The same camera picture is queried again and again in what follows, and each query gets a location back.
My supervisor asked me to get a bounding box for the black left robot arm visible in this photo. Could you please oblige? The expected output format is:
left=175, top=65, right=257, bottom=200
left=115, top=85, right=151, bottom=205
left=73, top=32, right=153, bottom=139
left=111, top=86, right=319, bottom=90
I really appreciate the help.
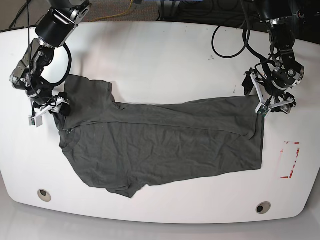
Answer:
left=242, top=0, right=305, bottom=117

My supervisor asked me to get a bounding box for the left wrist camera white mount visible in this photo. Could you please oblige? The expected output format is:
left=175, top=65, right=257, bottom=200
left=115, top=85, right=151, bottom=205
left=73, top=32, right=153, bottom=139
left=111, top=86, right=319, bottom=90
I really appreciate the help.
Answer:
left=251, top=72, right=284, bottom=118

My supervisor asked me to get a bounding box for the left table cable grommet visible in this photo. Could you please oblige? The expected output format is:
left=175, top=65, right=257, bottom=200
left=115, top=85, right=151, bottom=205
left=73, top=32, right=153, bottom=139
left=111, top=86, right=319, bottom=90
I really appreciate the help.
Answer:
left=37, top=189, right=52, bottom=203

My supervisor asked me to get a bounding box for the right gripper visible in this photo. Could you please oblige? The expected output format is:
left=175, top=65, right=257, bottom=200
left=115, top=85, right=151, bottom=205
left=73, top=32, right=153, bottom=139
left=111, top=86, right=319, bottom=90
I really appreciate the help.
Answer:
left=28, top=91, right=71, bottom=117

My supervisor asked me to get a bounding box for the red tape rectangle marking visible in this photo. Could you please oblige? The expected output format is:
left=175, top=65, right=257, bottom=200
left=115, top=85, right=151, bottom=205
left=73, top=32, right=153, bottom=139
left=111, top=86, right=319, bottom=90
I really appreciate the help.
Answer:
left=277, top=141, right=301, bottom=179

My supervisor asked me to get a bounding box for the table cable grommet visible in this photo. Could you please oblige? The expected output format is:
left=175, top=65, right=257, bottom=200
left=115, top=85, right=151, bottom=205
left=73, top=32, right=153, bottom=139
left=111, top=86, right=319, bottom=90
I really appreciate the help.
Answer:
left=37, top=189, right=52, bottom=203
left=255, top=201, right=271, bottom=215

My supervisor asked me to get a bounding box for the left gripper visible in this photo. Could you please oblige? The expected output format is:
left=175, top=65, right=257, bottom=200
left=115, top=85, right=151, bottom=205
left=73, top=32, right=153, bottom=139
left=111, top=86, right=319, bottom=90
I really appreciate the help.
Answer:
left=242, top=68, right=297, bottom=115

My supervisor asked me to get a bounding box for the right table cable grommet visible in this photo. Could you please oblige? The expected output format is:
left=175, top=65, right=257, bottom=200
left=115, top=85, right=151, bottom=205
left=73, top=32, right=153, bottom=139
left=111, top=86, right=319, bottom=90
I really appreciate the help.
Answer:
left=255, top=201, right=271, bottom=215

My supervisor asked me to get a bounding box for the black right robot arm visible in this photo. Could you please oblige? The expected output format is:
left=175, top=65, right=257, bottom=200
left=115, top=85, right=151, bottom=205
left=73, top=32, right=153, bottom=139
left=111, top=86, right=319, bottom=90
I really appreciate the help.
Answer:
left=9, top=0, right=92, bottom=116

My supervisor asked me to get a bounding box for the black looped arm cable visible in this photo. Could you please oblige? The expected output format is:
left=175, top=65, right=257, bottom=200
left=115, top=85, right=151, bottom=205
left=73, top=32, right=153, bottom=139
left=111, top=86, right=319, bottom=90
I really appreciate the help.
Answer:
left=211, top=23, right=251, bottom=60

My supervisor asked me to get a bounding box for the dark grey t-shirt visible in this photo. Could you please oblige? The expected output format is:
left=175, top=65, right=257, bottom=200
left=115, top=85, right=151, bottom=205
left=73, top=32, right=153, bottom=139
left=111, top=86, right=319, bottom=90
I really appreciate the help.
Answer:
left=54, top=75, right=264, bottom=198

